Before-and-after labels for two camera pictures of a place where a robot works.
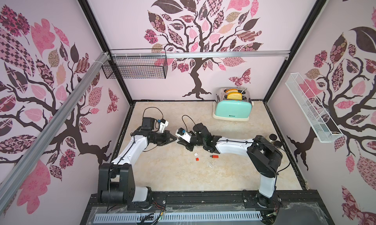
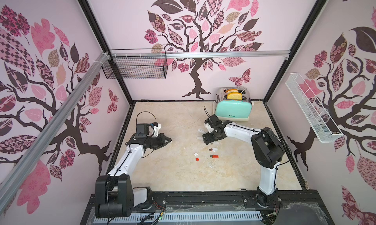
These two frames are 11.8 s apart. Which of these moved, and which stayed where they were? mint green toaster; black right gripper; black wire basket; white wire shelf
Moved: black right gripper
Stayed: black wire basket; white wire shelf; mint green toaster
